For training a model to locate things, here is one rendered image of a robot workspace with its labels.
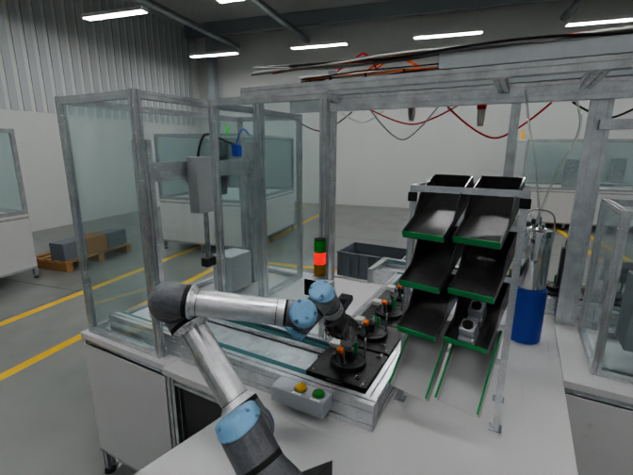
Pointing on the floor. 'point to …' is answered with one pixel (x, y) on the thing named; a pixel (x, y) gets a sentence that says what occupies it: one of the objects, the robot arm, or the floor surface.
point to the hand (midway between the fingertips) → (349, 330)
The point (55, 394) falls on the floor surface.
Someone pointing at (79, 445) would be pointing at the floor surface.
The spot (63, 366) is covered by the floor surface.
